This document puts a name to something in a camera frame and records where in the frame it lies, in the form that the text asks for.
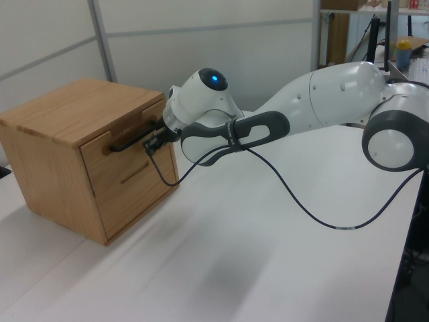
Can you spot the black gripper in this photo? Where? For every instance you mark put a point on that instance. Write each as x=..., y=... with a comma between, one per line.
x=168, y=135

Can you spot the wooden drawer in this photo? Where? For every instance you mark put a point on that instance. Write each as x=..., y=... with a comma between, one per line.
x=107, y=167

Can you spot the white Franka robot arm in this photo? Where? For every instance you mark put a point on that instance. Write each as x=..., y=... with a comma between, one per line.
x=335, y=94

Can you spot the black object at table edge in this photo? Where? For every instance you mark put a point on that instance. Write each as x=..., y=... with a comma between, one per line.
x=4, y=171

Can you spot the tall wooden cabinet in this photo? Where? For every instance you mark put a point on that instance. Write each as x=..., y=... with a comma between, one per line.
x=336, y=37

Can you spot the silver laptop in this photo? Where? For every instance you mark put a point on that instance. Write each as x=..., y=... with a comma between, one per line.
x=399, y=71

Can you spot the black monitor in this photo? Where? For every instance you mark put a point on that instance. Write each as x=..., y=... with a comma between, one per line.
x=388, y=33

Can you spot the blue bottle with yellow lid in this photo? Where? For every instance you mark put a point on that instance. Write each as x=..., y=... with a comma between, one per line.
x=403, y=53

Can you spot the grey partition post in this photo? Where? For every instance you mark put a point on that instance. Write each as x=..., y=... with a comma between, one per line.
x=103, y=40

